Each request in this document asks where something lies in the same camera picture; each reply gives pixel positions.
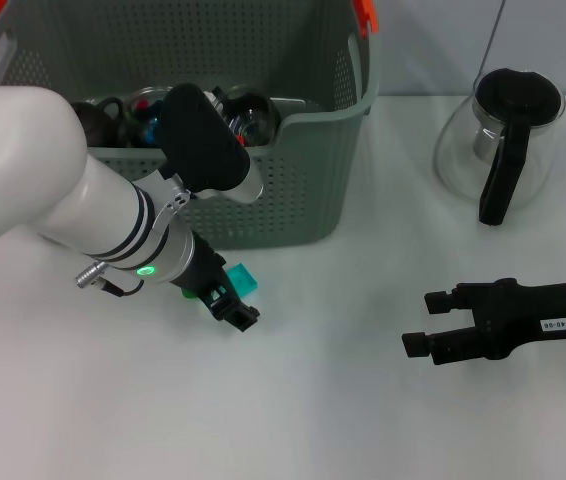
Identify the grey perforated storage bin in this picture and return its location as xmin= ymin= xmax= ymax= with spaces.
xmin=0 ymin=0 xmax=380 ymax=251

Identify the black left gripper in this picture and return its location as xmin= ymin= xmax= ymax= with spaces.
xmin=169 ymin=234 xmax=261 ymax=333

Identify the thin grey background cable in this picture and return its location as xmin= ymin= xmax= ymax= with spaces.
xmin=481 ymin=0 xmax=507 ymax=76

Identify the dark clay teapot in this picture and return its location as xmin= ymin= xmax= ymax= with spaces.
xmin=69 ymin=95 xmax=127 ymax=149

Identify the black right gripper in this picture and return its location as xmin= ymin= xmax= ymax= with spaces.
xmin=400 ymin=277 xmax=566 ymax=368

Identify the left wrist plug cable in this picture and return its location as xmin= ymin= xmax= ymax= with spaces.
xmin=74 ymin=262 xmax=145 ymax=297

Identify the clear cyan toy tile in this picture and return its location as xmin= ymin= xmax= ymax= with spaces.
xmin=223 ymin=263 xmax=260 ymax=297

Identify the glass teapot black handle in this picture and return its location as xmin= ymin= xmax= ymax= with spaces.
xmin=432 ymin=67 xmax=566 ymax=227

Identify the glass teacup black holder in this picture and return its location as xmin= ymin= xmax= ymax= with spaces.
xmin=211 ymin=85 xmax=283 ymax=149
xmin=121 ymin=86 xmax=175 ymax=150

